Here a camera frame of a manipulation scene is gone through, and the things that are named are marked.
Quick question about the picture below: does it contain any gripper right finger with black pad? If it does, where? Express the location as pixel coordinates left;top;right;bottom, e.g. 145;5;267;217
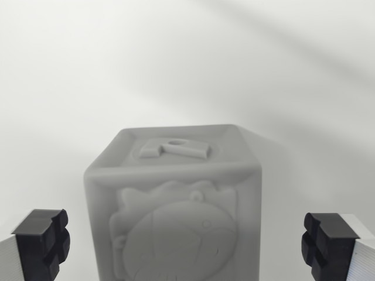
301;213;375;281

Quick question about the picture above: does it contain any grey embossed toy cube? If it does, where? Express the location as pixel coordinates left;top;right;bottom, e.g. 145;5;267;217
83;124;263;281

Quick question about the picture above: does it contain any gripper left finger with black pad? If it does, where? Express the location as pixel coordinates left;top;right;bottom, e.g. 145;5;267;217
0;208;71;281

